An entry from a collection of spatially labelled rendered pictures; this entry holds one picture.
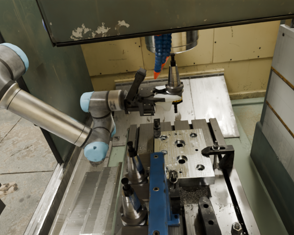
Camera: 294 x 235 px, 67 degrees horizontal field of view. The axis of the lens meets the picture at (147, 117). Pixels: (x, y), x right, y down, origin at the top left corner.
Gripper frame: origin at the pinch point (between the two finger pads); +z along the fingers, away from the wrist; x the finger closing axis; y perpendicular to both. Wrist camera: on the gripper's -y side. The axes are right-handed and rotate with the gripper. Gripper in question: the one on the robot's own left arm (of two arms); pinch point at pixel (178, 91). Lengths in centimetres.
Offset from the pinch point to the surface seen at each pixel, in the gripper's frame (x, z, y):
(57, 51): -53, -70, -3
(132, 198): 41.1, -9.0, 1.6
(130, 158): 30.4, -11.1, 0.8
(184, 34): 7.1, 2.9, -20.7
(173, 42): 7.9, 0.1, -19.2
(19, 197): -43, -157, 128
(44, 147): -113, -169, 128
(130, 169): 30.7, -11.8, 4.5
